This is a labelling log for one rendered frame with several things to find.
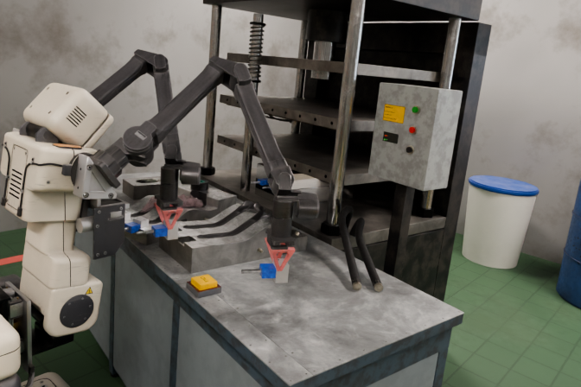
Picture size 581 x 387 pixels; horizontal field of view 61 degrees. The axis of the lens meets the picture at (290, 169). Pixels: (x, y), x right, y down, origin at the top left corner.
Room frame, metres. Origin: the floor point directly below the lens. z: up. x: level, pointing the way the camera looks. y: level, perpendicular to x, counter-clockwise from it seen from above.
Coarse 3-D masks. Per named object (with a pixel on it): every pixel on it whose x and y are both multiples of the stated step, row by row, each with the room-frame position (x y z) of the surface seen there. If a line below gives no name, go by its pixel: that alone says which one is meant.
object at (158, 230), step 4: (164, 220) 1.56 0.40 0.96; (172, 220) 1.57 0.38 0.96; (164, 224) 1.55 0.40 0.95; (176, 224) 1.54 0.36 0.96; (152, 228) 1.53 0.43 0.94; (156, 228) 1.52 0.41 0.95; (160, 228) 1.52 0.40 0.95; (164, 228) 1.53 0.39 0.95; (176, 228) 1.54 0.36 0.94; (140, 232) 1.50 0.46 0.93; (144, 232) 1.51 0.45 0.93; (148, 232) 1.51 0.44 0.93; (152, 232) 1.52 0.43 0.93; (156, 232) 1.51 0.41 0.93; (160, 232) 1.52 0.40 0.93; (164, 232) 1.52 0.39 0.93; (168, 232) 1.53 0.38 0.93; (172, 232) 1.54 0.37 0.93; (176, 232) 1.54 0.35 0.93; (156, 236) 1.51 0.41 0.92; (160, 236) 1.52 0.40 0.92; (164, 236) 1.53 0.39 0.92; (168, 236) 1.53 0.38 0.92; (172, 236) 1.54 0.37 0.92; (176, 236) 1.54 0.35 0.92
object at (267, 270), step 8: (264, 264) 1.32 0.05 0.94; (272, 264) 1.33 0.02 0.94; (280, 264) 1.31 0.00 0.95; (288, 264) 1.31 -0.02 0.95; (248, 272) 1.29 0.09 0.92; (256, 272) 1.30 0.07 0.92; (264, 272) 1.29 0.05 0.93; (272, 272) 1.30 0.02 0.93; (280, 272) 1.30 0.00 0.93; (288, 272) 1.31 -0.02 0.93; (280, 280) 1.30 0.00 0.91
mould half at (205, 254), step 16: (160, 224) 1.72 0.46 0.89; (192, 224) 1.76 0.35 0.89; (224, 224) 1.79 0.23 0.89; (240, 224) 1.76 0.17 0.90; (256, 224) 1.73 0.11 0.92; (160, 240) 1.71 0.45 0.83; (176, 240) 1.61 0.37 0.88; (208, 240) 1.60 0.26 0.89; (224, 240) 1.63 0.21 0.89; (240, 240) 1.65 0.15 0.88; (256, 240) 1.68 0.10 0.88; (304, 240) 1.82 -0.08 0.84; (176, 256) 1.60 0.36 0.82; (192, 256) 1.52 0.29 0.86; (208, 256) 1.56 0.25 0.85; (224, 256) 1.60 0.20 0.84; (240, 256) 1.64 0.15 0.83; (256, 256) 1.68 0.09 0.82; (192, 272) 1.52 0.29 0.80
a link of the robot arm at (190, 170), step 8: (168, 152) 1.56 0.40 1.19; (176, 152) 1.57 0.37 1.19; (168, 160) 1.56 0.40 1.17; (176, 160) 1.56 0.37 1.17; (184, 160) 1.57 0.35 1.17; (184, 168) 1.54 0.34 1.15; (192, 168) 1.55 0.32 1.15; (200, 168) 1.56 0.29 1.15; (184, 176) 1.53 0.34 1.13; (192, 176) 1.53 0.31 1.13; (200, 176) 1.57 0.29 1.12; (192, 184) 1.55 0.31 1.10
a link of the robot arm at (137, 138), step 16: (208, 64) 1.55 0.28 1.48; (224, 64) 1.55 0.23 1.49; (208, 80) 1.51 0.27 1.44; (224, 80) 1.59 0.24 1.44; (176, 96) 1.46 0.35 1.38; (192, 96) 1.47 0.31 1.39; (160, 112) 1.41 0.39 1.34; (176, 112) 1.42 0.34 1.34; (144, 128) 1.34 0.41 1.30; (160, 128) 1.37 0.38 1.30; (128, 144) 1.30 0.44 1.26; (144, 144) 1.31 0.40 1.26
